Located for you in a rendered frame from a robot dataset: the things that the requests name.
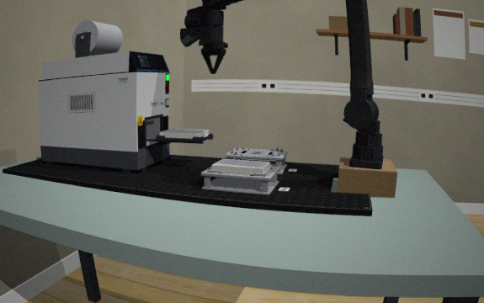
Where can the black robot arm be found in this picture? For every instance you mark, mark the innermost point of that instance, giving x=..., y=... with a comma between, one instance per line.
x=361, y=112

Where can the grey roll on dark bracket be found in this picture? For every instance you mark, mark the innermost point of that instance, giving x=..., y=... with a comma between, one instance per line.
x=105, y=38

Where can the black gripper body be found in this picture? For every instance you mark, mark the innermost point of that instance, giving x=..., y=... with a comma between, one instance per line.
x=216, y=41

